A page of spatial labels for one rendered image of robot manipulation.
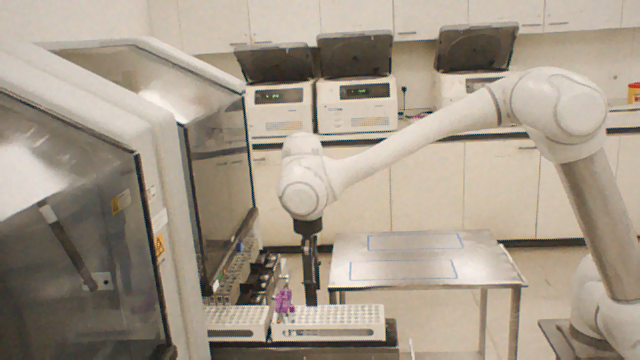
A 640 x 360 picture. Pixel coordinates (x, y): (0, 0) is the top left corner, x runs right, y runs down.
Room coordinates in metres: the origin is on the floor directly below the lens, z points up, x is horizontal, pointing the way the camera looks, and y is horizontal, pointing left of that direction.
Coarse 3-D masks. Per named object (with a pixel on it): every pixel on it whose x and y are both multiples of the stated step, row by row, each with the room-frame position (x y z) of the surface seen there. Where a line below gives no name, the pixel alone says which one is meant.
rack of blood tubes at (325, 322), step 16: (272, 320) 1.19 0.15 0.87; (288, 320) 1.19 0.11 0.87; (304, 320) 1.19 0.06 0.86; (320, 320) 1.18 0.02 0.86; (336, 320) 1.18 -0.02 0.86; (352, 320) 1.17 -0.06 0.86; (368, 320) 1.17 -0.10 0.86; (384, 320) 1.16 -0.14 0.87; (288, 336) 1.17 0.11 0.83; (304, 336) 1.17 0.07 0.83; (320, 336) 1.16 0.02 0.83; (336, 336) 1.16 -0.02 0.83; (352, 336) 1.15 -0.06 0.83; (368, 336) 1.15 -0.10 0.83; (384, 336) 1.15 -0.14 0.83
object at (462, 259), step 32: (352, 256) 1.67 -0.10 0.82; (384, 256) 1.65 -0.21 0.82; (416, 256) 1.63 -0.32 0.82; (448, 256) 1.61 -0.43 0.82; (480, 256) 1.59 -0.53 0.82; (352, 288) 1.44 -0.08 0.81; (384, 288) 1.43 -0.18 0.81; (416, 288) 1.42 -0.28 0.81; (448, 288) 1.41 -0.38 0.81; (480, 288) 1.40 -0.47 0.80; (512, 288) 1.40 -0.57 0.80; (480, 320) 1.82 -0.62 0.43; (512, 320) 1.40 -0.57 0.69; (416, 352) 1.84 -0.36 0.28; (448, 352) 1.83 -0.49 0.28; (480, 352) 1.81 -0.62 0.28; (512, 352) 1.39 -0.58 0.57
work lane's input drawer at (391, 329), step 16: (272, 336) 1.19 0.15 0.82; (224, 352) 1.17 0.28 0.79; (240, 352) 1.17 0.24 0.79; (256, 352) 1.16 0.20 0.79; (272, 352) 1.16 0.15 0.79; (288, 352) 1.15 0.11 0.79; (304, 352) 1.15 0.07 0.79; (320, 352) 1.14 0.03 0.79; (336, 352) 1.14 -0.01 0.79; (352, 352) 1.14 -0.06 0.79; (368, 352) 1.13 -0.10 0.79; (384, 352) 1.13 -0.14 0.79; (400, 352) 1.18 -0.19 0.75
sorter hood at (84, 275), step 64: (0, 128) 0.78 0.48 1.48; (64, 128) 0.88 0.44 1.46; (0, 192) 0.61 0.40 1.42; (64, 192) 0.67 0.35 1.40; (128, 192) 0.85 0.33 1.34; (0, 256) 0.53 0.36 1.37; (64, 256) 0.64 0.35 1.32; (128, 256) 0.81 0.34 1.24; (0, 320) 0.50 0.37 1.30; (64, 320) 0.61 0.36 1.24; (128, 320) 0.77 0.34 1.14
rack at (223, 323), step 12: (204, 312) 1.26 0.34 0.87; (216, 312) 1.27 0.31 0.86; (228, 312) 1.26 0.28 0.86; (240, 312) 1.26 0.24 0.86; (252, 312) 1.25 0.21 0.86; (264, 312) 1.24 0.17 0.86; (216, 324) 1.20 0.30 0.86; (228, 324) 1.19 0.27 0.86; (240, 324) 1.19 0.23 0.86; (252, 324) 1.18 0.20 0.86; (264, 324) 1.19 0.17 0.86; (216, 336) 1.23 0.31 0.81; (228, 336) 1.22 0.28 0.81; (240, 336) 1.22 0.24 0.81; (252, 336) 1.18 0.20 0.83; (264, 336) 1.18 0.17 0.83
